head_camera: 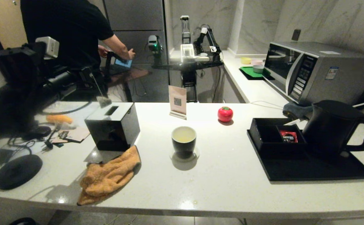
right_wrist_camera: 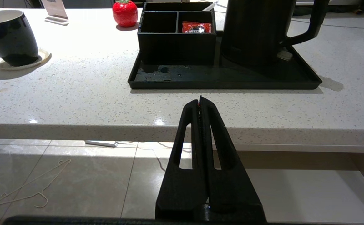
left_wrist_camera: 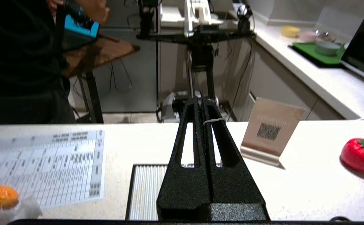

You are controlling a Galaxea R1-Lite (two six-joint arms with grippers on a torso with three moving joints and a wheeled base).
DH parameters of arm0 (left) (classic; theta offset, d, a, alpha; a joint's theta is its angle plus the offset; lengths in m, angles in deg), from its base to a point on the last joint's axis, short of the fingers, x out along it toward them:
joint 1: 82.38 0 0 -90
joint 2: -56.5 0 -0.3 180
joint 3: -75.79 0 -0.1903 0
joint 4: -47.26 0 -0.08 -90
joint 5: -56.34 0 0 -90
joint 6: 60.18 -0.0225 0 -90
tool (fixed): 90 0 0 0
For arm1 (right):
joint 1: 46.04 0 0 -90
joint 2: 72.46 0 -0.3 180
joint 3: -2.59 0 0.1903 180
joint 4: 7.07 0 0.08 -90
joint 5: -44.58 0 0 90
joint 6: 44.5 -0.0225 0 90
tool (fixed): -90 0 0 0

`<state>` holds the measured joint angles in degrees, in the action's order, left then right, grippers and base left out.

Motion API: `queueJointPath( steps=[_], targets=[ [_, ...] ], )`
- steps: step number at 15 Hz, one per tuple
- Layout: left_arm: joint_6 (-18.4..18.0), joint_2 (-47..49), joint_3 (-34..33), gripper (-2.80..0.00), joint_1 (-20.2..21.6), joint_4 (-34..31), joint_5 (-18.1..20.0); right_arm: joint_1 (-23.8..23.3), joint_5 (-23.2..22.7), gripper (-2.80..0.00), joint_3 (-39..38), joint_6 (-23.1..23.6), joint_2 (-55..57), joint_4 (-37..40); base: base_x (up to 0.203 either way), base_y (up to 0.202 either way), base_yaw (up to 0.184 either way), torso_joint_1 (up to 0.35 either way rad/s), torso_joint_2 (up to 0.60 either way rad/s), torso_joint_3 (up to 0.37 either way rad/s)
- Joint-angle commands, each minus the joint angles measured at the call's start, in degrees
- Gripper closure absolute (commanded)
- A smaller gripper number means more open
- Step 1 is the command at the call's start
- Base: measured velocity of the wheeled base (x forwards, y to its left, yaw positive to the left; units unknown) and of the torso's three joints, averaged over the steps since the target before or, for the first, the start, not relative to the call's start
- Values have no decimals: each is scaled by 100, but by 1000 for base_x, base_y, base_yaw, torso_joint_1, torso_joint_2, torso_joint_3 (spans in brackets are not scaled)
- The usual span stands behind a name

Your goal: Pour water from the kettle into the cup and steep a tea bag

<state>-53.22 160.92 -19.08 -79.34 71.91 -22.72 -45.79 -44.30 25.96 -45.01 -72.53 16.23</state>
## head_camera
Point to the grey cloth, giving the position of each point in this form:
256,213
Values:
296,110

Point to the dark wall socket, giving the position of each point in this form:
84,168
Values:
297,34

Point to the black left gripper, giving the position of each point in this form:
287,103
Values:
60,82

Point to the silver microwave oven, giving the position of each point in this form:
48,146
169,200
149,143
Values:
326,78

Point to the black round kettle base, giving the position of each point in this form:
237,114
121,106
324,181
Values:
17,172

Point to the red coffee sachet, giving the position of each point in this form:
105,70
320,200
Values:
289,137

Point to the white tea bag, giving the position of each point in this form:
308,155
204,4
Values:
104,101

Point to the black round base part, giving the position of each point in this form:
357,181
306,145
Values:
22,222

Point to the yellow bowl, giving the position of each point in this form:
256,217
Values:
246,60

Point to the black background robot stand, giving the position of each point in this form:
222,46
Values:
188,78

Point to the black serving tray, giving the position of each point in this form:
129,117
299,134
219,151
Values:
294,170

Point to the metal faucet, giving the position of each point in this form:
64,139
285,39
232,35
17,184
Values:
197,31

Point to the pink bowl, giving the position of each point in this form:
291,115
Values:
257,61

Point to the brown tea packet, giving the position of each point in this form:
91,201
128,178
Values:
76,135

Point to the green tray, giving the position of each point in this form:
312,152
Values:
247,72

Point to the background robot arm green light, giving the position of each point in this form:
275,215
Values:
153,43

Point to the background robot arm black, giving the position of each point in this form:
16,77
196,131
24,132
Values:
211,40

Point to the black tissue box white lid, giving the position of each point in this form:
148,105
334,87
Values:
112,131

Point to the black mug white inside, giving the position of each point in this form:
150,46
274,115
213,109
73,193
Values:
183,148

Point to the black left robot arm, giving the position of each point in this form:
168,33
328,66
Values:
13,68

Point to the orange microfiber cloth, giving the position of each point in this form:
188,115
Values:
107,178

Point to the clear plastic wrapper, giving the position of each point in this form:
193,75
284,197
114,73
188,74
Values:
65,126

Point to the white basket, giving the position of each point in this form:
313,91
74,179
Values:
182,52

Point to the red tomato toy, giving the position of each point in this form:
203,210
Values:
225,114

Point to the black organizer box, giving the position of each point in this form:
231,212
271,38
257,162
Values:
272,147

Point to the grey refrigerator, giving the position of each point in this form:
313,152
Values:
138,18

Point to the QR code sign stand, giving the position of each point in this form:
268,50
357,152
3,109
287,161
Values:
177,100

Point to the black computer mouse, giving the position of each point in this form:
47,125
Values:
41,131

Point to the person in black shirt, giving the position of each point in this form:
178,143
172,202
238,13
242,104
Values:
75,31

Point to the yellow corn toy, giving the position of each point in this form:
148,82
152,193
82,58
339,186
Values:
58,118

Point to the wooden side table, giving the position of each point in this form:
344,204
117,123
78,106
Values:
132,75

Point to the laptop with blue screen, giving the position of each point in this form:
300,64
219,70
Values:
124,62

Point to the black electric kettle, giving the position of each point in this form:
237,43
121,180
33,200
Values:
329,131

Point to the pale green bowl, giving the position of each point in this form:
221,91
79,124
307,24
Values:
258,68

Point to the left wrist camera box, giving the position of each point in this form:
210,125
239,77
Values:
49,47

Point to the black power plug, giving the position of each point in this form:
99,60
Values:
48,144

